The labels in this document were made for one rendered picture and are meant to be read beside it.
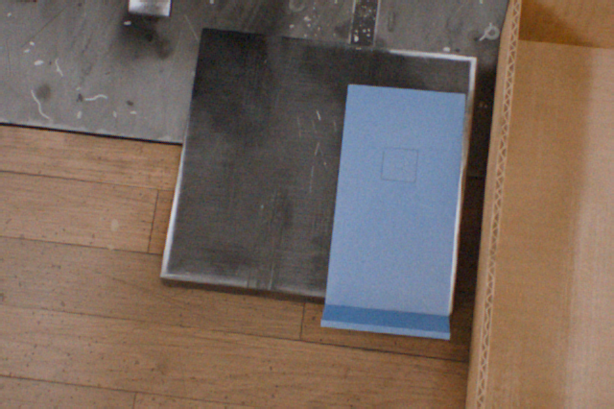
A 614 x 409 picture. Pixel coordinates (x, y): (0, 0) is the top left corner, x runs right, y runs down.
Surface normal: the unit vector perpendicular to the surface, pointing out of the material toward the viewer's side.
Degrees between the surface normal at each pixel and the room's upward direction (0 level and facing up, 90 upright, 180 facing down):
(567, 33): 90
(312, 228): 0
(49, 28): 0
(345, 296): 0
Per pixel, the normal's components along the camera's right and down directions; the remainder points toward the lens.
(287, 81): -0.04, -0.29
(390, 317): 0.07, -0.97
